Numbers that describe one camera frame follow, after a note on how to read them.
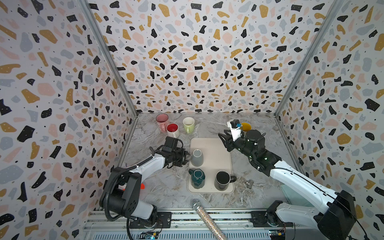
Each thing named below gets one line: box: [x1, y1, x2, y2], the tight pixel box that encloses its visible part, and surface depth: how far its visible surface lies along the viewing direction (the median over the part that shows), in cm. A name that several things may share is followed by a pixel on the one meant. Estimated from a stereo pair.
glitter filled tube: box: [191, 199, 228, 240], surface depth 72 cm
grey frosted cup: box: [191, 149, 204, 167], surface depth 90 cm
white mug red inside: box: [166, 122, 180, 138], surface depth 105 cm
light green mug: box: [182, 116, 195, 134], surface depth 106 cm
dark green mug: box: [188, 168, 206, 189], surface depth 80 cm
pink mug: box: [155, 113, 169, 133], surface depth 105 cm
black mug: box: [214, 170, 237, 191], surface depth 81 cm
